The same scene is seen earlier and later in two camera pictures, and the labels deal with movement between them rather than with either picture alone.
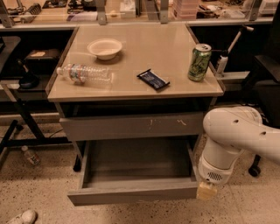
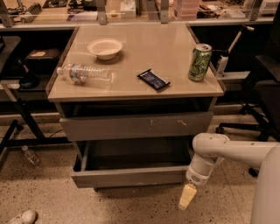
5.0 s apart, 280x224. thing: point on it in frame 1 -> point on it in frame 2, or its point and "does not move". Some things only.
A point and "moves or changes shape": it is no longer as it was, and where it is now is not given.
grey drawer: x=136 y=171 moves or changes shape
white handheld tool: x=224 y=58 does not move
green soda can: x=199 y=62 does not move
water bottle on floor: x=33 y=158 does not move
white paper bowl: x=105 y=49 does not move
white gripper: x=210 y=172 -> x=194 y=177
